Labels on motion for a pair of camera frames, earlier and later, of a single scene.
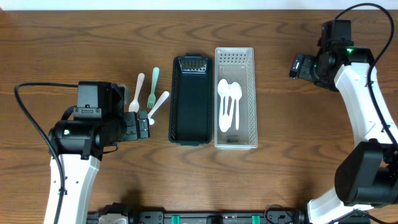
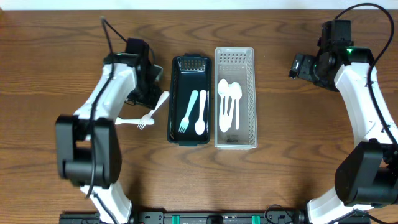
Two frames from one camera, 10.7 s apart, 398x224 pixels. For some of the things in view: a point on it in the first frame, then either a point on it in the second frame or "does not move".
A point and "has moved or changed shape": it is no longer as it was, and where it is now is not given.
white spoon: x=134 y=105 has moved or changed shape
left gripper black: x=132 y=126 -> x=152 y=95
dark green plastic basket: x=190 y=111 does not move
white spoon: x=223 y=88 does not move
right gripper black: x=306 y=71 does not move
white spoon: x=236 y=94 does not move
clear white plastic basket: x=237 y=65 does not move
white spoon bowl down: x=225 y=120 does not move
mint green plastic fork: x=152 y=98 has moved or changed shape
